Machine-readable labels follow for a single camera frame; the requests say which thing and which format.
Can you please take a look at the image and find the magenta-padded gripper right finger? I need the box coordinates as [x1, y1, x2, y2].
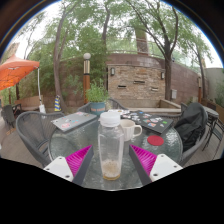
[128, 143, 184, 187]

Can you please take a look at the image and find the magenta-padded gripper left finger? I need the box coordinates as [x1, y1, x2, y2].
[43, 144, 95, 187]

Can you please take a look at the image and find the clear plastic bottle white cap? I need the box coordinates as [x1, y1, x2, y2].
[97, 111, 125, 182]

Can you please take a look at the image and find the flat round red coaster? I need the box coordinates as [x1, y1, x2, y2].
[146, 134, 165, 147]

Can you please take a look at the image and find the grey wicker armchair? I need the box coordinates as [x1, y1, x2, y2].
[179, 103, 214, 167]
[15, 110, 66, 168]
[77, 97, 129, 114]

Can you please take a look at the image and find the black laptop with stickers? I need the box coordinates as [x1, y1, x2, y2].
[128, 109, 175, 135]

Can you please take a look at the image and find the silver laptop with stickers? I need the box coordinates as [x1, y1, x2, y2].
[50, 111, 98, 133]

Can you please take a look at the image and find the white ribbed mug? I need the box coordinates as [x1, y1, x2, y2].
[119, 118, 143, 142]

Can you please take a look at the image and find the black jacket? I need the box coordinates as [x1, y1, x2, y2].
[173, 102, 209, 153]

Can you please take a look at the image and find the black metal chair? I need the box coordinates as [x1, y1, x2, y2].
[208, 118, 224, 151]

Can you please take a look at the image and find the blue yellow striped cone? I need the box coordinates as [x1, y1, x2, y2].
[54, 94, 63, 113]

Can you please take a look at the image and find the wooden bench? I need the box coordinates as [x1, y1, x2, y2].
[14, 95, 44, 112]

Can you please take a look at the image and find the dark wicker chair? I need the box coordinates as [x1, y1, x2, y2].
[0, 104, 17, 129]

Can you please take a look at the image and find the round grey patio table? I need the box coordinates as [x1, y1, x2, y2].
[208, 106, 221, 128]

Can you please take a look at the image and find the white printed paper sheet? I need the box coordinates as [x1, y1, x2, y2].
[108, 108, 131, 116]

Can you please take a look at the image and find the green plant in blue pot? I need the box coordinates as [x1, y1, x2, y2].
[85, 79, 110, 116]

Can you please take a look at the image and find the tree with dark forked trunk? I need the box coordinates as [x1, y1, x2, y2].
[126, 0, 181, 102]

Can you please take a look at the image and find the tree with slender leaning trunk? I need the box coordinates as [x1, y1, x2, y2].
[53, 6, 79, 113]

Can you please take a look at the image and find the orange patio umbrella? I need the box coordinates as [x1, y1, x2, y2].
[0, 53, 46, 113]

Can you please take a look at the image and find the slim wooden lamp post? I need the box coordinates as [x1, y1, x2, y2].
[198, 75, 204, 104]

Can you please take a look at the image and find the globe-topped wooden lamp post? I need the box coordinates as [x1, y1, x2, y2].
[82, 52, 92, 104]

